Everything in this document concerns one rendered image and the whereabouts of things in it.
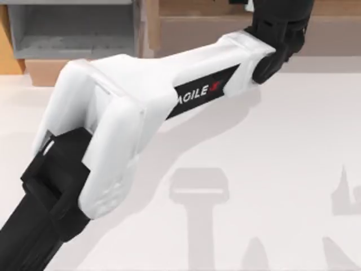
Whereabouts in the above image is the brown wooden drawer front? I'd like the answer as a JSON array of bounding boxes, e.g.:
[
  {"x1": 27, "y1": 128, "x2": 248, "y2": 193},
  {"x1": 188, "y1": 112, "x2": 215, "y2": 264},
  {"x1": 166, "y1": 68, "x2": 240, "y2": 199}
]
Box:
[{"x1": 159, "y1": 14, "x2": 361, "y2": 75}]

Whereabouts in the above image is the wooden cupboard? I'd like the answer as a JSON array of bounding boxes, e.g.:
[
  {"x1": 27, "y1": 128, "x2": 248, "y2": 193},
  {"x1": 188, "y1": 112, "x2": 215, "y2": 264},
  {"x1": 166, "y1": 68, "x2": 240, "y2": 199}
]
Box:
[{"x1": 0, "y1": 0, "x2": 361, "y2": 76}]

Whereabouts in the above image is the pale wooden drawer front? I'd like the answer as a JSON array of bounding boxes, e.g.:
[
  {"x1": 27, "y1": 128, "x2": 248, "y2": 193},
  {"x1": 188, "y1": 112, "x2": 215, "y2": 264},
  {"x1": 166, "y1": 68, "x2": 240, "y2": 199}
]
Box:
[{"x1": 24, "y1": 57, "x2": 96, "y2": 87}]

